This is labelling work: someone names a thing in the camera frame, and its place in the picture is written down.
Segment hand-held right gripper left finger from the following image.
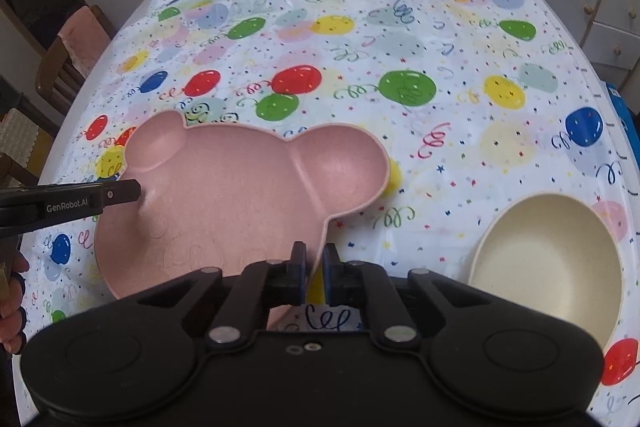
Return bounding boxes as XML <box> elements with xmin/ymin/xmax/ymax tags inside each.
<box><xmin>135</xmin><ymin>241</ymin><xmax>307</xmax><ymax>350</ymax></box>

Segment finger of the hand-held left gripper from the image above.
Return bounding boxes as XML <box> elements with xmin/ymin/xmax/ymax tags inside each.
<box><xmin>101</xmin><ymin>179</ymin><xmax>142</xmax><ymax>209</ymax></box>

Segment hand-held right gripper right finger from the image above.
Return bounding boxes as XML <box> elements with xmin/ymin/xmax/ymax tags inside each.
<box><xmin>322</xmin><ymin>243</ymin><xmax>501</xmax><ymax>350</ymax></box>

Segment pink bear-shaped plate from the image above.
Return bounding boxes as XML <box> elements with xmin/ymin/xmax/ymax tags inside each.
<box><xmin>94</xmin><ymin>109</ymin><xmax>391</xmax><ymax>333</ymax></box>

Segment cream bowl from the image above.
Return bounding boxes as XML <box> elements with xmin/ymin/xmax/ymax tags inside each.
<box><xmin>467</xmin><ymin>193</ymin><xmax>625</xmax><ymax>355</ymax></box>

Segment person's left hand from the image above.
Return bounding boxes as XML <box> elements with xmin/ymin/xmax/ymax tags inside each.
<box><xmin>0</xmin><ymin>251</ymin><xmax>32</xmax><ymax>355</ymax></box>

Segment chair with patterned cushion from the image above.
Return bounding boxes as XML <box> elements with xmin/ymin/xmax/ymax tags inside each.
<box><xmin>0</xmin><ymin>107</ymin><xmax>56</xmax><ymax>188</ymax></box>

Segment brown wooden chair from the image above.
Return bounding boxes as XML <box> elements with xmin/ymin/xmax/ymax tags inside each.
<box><xmin>35</xmin><ymin>4</ymin><xmax>118</xmax><ymax>115</ymax></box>

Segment pink towel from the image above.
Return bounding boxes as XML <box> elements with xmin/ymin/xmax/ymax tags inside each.
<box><xmin>57</xmin><ymin>7</ymin><xmax>113</xmax><ymax>68</ymax></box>

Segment balloon printed tablecloth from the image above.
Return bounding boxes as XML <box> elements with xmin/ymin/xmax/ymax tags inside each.
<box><xmin>15</xmin><ymin>0</ymin><xmax>640</xmax><ymax>413</ymax></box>

